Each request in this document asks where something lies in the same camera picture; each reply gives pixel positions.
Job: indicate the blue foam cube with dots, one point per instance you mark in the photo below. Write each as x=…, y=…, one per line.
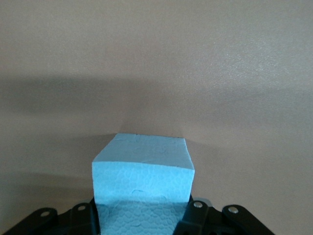
x=141, y=166

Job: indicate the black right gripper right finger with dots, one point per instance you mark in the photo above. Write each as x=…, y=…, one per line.
x=203, y=220

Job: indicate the large table cover mat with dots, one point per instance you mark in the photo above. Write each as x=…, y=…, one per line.
x=156, y=61

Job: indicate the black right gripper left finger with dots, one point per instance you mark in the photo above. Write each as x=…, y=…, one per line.
x=73, y=220

